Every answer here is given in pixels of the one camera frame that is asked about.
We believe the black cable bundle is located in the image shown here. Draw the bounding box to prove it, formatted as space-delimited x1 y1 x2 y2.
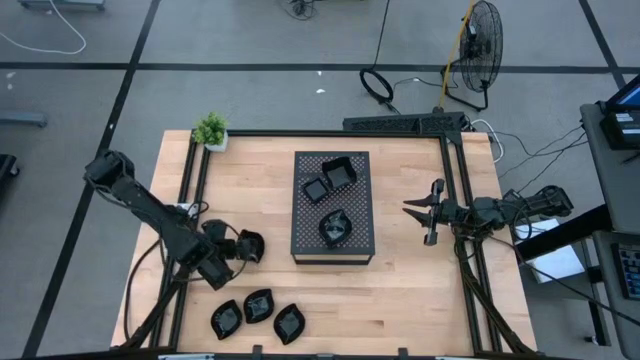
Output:
277 0 321 21

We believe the black monitor with blue screen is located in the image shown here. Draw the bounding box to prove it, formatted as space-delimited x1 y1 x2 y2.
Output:
604 74 640 114

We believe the black floor fan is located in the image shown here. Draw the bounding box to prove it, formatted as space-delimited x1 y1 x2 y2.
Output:
442 0 505 112

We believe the grey side table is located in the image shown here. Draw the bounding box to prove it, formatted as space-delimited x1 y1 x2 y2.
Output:
579 102 640 360

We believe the grey cart base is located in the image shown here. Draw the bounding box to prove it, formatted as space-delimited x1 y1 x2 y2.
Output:
17 0 107 12

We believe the wavy square black plate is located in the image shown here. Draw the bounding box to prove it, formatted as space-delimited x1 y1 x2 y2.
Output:
321 155 359 191

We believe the grey floor foot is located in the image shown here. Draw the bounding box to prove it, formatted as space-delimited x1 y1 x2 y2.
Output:
0 110 49 129

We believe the black perforated metal shelf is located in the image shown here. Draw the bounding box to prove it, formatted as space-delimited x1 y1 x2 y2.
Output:
290 150 377 266

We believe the thin black cable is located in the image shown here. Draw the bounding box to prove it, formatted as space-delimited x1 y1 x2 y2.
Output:
499 124 590 194

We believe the black wheeled base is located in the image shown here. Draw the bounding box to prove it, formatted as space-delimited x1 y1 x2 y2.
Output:
0 153 21 180

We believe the coiled black floor cable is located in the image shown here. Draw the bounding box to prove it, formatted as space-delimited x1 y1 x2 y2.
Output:
358 0 401 114

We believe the black mounting beam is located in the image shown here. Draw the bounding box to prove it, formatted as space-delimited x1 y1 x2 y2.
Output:
514 203 614 261

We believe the black keypad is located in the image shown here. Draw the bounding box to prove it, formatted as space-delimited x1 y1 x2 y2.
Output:
612 242 640 301

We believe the small square black plate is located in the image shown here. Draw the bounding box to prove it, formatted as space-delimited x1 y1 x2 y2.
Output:
301 176 331 204

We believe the yellow hanging cable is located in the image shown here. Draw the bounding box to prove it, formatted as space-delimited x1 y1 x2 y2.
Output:
437 0 476 110

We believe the leaf-shaped black plate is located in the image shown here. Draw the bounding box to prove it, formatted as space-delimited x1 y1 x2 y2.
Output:
318 208 354 249
236 228 267 264
242 287 276 325
272 302 307 346
209 298 244 341

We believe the short white power cable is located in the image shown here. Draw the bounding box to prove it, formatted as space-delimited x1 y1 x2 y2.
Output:
469 118 506 164

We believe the black device with labels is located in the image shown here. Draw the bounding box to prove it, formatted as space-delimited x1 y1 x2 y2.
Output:
598 102 640 151

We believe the long white floor cable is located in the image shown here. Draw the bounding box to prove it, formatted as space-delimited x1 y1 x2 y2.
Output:
0 0 88 56

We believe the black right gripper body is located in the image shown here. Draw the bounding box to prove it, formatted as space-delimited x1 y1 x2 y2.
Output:
422 178 469 247

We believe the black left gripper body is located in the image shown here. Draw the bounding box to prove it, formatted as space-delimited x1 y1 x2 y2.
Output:
200 218 246 262

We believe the green plant in white pot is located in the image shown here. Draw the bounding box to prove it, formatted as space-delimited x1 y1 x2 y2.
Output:
191 111 230 153

